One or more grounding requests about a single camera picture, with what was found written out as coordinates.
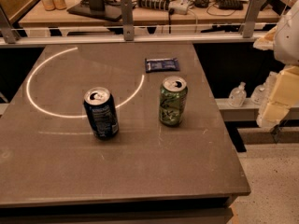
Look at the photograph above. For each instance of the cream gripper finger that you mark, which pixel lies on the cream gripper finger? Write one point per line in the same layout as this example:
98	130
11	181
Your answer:
271	114
286	89

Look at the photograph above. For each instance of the blue rxbar blueberry wrapper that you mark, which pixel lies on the blue rxbar blueberry wrapper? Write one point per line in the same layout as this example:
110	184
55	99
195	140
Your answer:
161	65

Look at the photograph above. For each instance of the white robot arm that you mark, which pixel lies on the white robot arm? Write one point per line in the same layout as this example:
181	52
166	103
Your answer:
283	39

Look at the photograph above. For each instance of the green soda can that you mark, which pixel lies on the green soda can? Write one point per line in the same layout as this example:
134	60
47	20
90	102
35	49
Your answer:
173	97

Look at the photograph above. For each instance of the dark blue pepsi can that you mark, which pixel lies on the dark blue pepsi can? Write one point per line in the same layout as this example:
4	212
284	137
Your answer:
101	112

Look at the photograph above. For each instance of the grey low shelf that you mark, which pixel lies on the grey low shelf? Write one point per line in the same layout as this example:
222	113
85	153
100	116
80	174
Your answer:
248	111

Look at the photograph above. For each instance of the clear sanitizer bottle right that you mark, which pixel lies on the clear sanitizer bottle right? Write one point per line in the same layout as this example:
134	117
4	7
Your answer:
258	94

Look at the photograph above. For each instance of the clear sanitizer bottle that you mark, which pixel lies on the clear sanitizer bottle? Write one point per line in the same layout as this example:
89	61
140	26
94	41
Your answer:
258	94
237	96

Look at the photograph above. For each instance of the clear sanitizer bottle left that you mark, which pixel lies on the clear sanitizer bottle left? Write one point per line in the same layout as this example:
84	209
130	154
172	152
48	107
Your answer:
237	96

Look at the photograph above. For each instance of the black power strip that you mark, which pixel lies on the black power strip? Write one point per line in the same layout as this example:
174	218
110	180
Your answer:
154	4

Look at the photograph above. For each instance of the wooden background desk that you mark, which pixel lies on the wooden background desk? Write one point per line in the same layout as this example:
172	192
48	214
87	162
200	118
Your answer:
39	17

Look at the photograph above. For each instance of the black monitor stand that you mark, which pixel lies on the black monitor stand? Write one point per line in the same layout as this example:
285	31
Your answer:
97	9

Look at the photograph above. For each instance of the metal rail with brackets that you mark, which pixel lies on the metal rail with brackets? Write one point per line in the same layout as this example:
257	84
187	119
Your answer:
12	38

